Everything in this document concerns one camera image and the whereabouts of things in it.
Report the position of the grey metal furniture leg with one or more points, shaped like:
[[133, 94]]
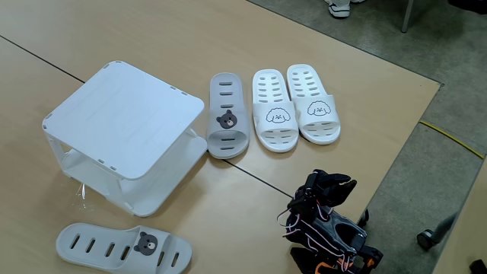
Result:
[[407, 17]]

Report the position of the white dog print slipper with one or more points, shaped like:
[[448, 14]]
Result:
[[272, 91], [308, 81]]

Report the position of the person's white shoe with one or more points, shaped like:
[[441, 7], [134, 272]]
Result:
[[339, 9]]

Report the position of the white two-shelf shoe rack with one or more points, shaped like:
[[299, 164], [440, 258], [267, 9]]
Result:
[[125, 118]]

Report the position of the grey chair leg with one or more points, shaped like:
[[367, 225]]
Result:
[[445, 228]]

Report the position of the grey bear print slipper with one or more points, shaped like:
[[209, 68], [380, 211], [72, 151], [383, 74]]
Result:
[[99, 243], [226, 99]]

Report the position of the small black floor object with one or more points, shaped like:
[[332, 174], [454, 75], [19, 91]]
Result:
[[478, 267]]

